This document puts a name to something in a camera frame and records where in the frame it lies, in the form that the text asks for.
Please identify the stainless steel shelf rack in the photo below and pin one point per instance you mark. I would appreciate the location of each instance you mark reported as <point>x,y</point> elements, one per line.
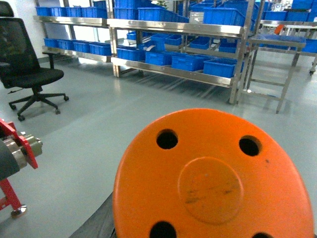
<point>139,35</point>

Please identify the black mesh office chair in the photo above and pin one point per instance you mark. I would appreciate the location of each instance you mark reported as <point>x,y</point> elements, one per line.
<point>19,65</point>

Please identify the orange cylinder cap 4680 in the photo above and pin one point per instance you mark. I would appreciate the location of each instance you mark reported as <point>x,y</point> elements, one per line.
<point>203,173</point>

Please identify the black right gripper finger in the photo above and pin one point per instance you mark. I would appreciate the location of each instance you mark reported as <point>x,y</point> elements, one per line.
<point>100,224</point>

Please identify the stainless steel table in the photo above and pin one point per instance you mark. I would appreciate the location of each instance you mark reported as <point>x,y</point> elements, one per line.
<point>274,53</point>

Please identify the red conveyor frame with roller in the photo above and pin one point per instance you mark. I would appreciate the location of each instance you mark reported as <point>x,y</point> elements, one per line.
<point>17,150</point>

